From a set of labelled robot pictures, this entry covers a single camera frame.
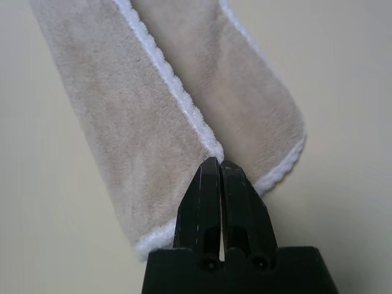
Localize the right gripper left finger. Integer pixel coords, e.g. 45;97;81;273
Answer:
172;156;222;270

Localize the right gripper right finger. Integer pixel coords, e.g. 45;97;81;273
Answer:
220;159;279;271

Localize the beige towel white trim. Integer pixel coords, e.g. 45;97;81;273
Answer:
29;0;308;262

